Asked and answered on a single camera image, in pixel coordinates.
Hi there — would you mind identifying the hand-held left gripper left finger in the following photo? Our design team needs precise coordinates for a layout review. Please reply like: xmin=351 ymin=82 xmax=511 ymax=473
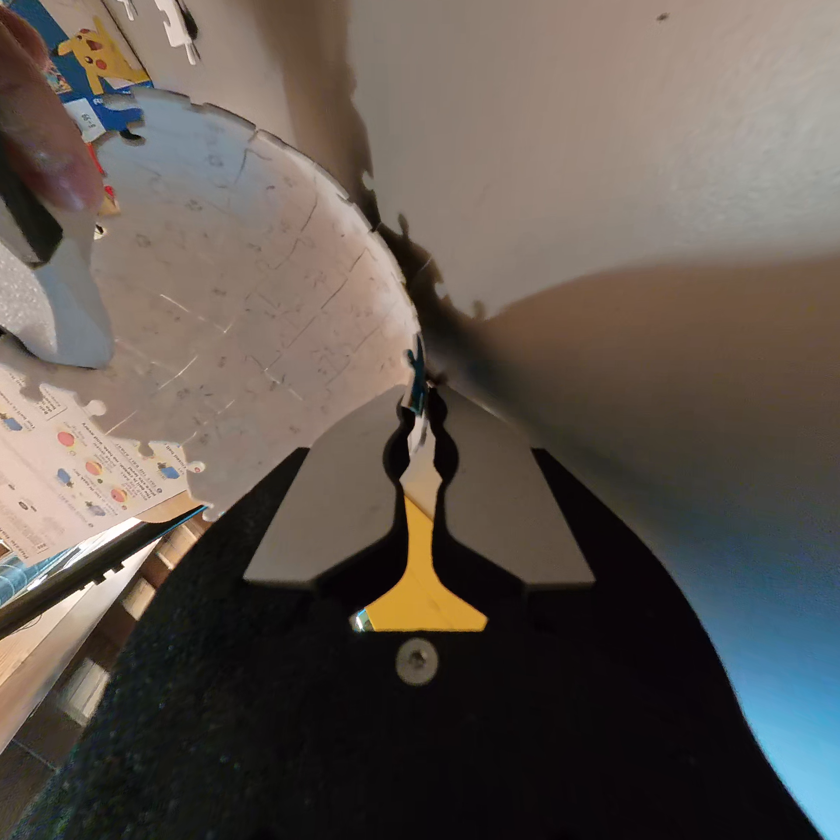
xmin=243 ymin=386 xmax=421 ymax=595

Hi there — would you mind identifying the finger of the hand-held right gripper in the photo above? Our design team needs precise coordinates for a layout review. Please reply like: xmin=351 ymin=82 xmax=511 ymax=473
xmin=0 ymin=190 xmax=118 ymax=370

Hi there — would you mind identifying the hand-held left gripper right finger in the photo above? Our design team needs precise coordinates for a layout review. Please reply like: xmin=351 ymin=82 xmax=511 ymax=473
xmin=423 ymin=386 xmax=597 ymax=592

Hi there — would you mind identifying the white-backed puzzle piece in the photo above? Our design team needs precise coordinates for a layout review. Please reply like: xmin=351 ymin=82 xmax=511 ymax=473
xmin=403 ymin=333 xmax=434 ymax=454

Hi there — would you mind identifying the partly built white puzzle ball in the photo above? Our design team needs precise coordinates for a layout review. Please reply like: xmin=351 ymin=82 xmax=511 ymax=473
xmin=0 ymin=88 xmax=421 ymax=522

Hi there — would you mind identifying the blue puzzle box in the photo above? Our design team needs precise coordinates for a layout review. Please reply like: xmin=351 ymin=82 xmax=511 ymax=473
xmin=7 ymin=0 xmax=155 ymax=142

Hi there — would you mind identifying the person's right hand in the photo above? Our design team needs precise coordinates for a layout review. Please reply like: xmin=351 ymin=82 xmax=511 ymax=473
xmin=0 ymin=10 xmax=107 ymax=212

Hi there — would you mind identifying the printed instruction board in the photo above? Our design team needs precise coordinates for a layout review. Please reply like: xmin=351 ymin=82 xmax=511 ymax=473
xmin=0 ymin=364 xmax=206 ymax=567

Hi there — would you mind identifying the black pole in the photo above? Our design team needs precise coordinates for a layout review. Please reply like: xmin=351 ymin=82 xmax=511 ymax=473
xmin=0 ymin=504 xmax=207 ymax=641

